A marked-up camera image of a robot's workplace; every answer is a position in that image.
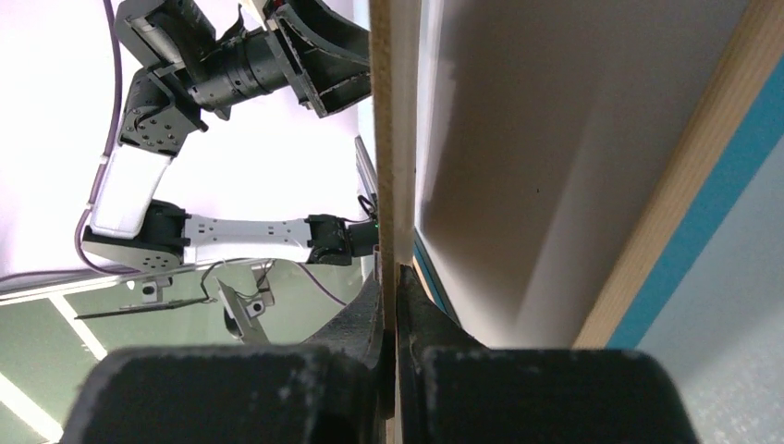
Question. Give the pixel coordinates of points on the wooden picture frame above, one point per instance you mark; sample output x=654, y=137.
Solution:
x=746, y=64

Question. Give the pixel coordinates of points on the colourful printed photo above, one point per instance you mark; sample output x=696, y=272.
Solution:
x=551, y=123

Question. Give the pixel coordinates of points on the aluminium rail front frame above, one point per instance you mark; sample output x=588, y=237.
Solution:
x=84, y=297

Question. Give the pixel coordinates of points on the brown cardboard backing board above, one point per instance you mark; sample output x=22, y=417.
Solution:
x=381, y=71

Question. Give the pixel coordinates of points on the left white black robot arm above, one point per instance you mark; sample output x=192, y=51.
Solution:
x=128, y=226

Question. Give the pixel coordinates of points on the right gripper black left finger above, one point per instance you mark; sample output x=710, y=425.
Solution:
x=324, y=390

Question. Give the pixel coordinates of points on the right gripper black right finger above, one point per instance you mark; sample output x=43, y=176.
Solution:
x=453, y=389

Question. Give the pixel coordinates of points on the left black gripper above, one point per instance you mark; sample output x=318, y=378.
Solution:
x=323, y=56

